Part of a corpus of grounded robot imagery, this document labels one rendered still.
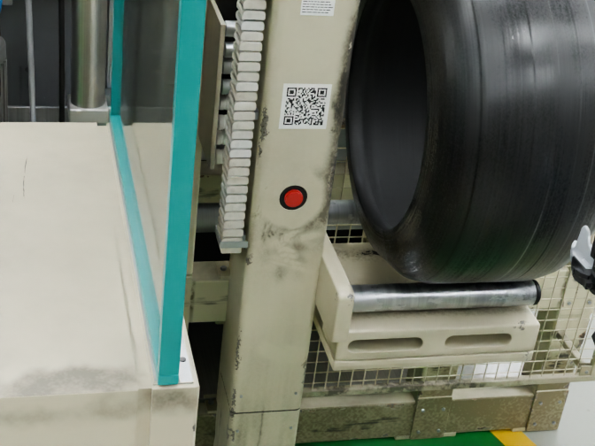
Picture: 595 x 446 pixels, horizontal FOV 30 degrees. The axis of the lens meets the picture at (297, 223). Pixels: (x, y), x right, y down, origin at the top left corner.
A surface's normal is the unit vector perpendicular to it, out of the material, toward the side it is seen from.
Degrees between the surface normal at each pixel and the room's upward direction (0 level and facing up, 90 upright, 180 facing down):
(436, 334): 90
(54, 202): 0
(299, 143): 90
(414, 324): 0
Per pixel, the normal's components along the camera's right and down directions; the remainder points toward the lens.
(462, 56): -0.47, -0.11
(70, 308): 0.11, -0.86
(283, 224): 0.22, 0.51
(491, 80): -0.03, -0.04
